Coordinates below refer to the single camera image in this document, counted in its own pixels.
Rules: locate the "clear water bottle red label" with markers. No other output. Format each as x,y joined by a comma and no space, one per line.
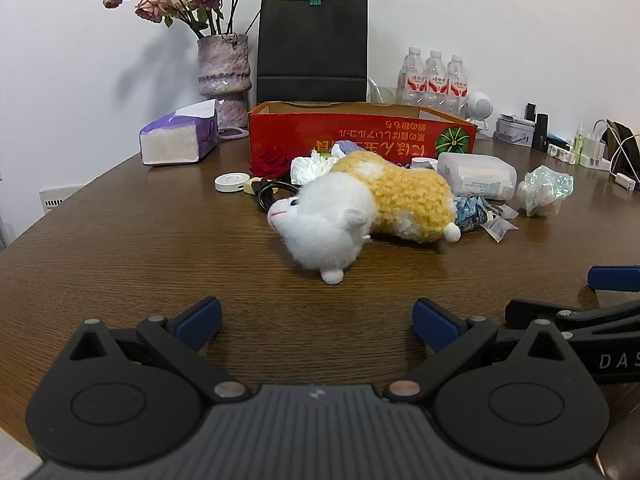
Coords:
436,85
458,87
412,82

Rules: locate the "white robot-shaped speaker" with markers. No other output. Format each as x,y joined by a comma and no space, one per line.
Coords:
479,107

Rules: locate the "red artificial rose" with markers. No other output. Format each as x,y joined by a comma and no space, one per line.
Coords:
270,162

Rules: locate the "dark brown bag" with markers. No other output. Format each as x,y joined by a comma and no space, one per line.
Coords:
631,147

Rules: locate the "white charger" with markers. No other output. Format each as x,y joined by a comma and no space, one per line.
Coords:
595,150

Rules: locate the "blue wrapper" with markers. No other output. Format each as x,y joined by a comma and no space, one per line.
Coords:
470,212

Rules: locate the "teal flat box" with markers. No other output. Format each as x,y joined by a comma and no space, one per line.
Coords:
557,139

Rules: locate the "white plastic swab container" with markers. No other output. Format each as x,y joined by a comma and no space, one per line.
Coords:
475,175

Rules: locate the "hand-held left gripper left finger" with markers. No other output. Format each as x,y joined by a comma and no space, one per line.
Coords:
200,319

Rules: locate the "iridescent wrap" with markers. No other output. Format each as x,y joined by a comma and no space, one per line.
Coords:
545,190

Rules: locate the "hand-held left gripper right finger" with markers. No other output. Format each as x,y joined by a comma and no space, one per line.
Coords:
434,325

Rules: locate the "purple fabric pouch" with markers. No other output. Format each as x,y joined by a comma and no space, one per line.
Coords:
347,147

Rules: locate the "white plastic clip block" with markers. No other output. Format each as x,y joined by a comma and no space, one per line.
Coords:
559,152

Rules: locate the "black paper bag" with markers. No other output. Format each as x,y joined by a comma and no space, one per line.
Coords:
312,45

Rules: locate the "white tissue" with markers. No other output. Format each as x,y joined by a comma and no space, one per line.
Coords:
307,167

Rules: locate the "white tin box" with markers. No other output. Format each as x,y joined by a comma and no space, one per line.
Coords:
512,135

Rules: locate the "short black tube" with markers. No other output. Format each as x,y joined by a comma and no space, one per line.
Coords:
530,111

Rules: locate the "small beige plastic piece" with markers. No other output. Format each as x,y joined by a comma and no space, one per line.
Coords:
251,186

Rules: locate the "red cardboard box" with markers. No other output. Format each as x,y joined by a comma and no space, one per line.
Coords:
300,130

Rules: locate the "clear glass cup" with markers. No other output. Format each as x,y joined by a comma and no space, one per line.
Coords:
386,95

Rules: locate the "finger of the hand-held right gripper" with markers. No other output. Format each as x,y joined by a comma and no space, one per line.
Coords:
525,310
615,277

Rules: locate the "purple textured ceramic vase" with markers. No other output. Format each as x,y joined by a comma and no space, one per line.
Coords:
222,70

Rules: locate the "white tape roll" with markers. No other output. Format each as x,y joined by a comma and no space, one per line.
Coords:
230,181

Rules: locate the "clear small packet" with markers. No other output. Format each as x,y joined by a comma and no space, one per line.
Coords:
500,230

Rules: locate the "white and yellow plush toy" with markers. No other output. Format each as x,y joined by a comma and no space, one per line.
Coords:
320,220

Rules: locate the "purple tissue pack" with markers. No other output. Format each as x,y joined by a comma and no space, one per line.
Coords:
170,142

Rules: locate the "white wall vent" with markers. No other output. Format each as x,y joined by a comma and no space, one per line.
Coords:
57,200

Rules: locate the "green spray bottle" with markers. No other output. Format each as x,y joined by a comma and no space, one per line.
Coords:
579,142

